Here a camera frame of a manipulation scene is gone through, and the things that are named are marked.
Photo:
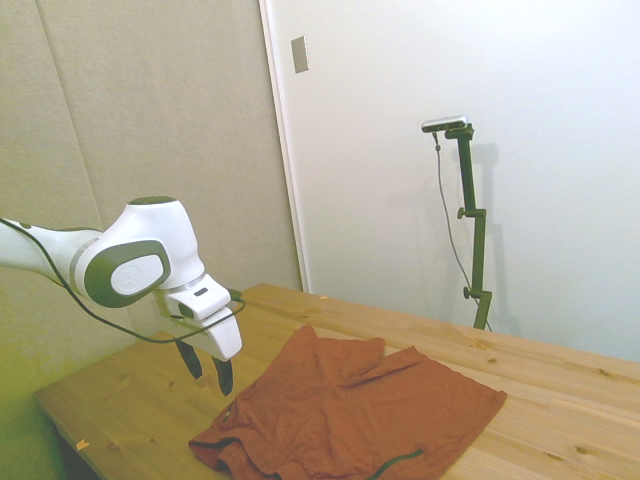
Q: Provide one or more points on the dark green camera stand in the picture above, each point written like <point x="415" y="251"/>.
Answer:
<point x="469" y="175"/>

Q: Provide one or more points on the grey wall plate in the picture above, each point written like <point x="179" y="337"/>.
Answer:
<point x="300" y="55"/>

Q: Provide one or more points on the grey camera on stand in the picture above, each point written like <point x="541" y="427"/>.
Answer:
<point x="445" y="123"/>

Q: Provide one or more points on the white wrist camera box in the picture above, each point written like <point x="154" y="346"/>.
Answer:
<point x="205" y="298"/>

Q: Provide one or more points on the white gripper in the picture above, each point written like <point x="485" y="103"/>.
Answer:
<point x="225" y="337"/>

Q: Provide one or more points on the small orange tape piece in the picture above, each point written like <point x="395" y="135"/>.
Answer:
<point x="82" y="443"/>

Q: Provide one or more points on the rust red shorts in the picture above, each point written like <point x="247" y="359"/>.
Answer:
<point x="350" y="405"/>

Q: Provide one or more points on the white door frame trim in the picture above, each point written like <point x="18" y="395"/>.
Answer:
<point x="285" y="150"/>

